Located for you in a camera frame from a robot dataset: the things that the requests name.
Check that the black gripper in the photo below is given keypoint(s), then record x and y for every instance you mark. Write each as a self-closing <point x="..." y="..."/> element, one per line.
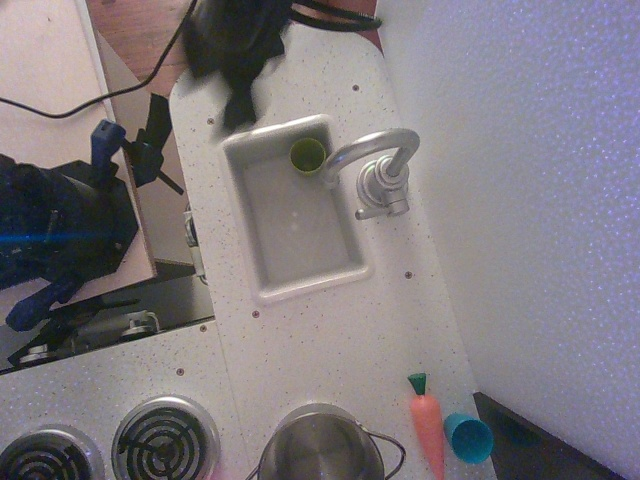
<point x="236" y="38"/>

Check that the silver toy faucet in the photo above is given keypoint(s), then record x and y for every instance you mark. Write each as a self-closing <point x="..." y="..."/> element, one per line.
<point x="382" y="184"/>

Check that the black and blue robot base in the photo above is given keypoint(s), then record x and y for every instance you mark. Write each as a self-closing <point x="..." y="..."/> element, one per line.
<point x="67" y="225"/>

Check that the green plastic cup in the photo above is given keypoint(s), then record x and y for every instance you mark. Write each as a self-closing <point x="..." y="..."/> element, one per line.
<point x="307" y="156"/>

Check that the blue clamp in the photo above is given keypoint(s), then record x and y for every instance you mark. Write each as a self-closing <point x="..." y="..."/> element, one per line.
<point x="106" y="139"/>

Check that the grey toy sink basin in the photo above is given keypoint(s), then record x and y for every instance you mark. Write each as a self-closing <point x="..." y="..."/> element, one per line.
<point x="296" y="235"/>

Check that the right stove burner coil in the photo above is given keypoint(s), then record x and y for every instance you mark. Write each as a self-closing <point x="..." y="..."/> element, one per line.
<point x="166" y="437"/>

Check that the stove burner coil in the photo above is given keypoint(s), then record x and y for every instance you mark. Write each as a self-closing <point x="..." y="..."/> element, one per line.
<point x="166" y="437"/>
<point x="52" y="452"/>

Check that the stainless steel pot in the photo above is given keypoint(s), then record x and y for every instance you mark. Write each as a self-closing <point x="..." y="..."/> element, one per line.
<point x="323" y="441"/>

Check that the orange toy carrot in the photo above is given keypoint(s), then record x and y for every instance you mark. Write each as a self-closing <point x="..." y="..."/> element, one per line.
<point x="428" y="423"/>

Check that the left stove burner coil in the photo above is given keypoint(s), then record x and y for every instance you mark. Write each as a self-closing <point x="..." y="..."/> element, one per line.
<point x="52" y="452"/>

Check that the teal plastic cup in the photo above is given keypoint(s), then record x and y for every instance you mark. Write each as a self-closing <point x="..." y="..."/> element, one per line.
<point x="470" y="439"/>

